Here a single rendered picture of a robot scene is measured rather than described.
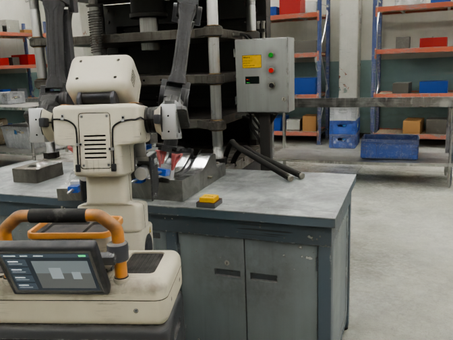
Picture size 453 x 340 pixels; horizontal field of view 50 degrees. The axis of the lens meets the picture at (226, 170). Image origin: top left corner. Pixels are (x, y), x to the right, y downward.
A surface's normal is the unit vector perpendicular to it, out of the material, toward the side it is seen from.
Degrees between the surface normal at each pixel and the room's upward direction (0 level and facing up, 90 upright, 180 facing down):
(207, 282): 90
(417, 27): 90
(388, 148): 93
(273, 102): 90
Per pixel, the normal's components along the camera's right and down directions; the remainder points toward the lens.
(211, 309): -0.35, 0.22
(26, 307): -0.08, 0.21
